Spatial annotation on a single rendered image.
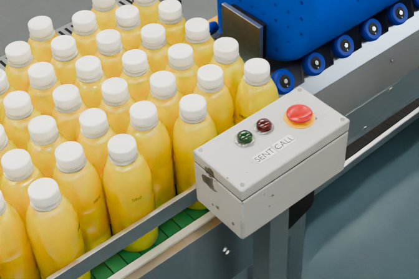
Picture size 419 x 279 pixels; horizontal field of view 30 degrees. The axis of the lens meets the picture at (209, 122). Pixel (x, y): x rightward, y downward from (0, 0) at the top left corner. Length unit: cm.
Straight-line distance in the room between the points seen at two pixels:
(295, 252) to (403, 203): 76
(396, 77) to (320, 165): 52
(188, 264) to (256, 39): 40
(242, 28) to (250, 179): 43
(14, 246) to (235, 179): 31
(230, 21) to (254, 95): 25
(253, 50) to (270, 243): 36
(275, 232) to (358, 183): 135
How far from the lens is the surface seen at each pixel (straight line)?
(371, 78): 153
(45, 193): 103
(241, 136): 105
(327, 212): 243
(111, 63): 126
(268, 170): 102
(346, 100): 149
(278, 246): 122
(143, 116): 110
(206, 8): 324
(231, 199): 103
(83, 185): 108
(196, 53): 127
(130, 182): 108
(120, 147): 106
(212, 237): 123
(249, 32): 136
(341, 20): 133
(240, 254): 133
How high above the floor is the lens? 184
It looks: 43 degrees down
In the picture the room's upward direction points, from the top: 3 degrees counter-clockwise
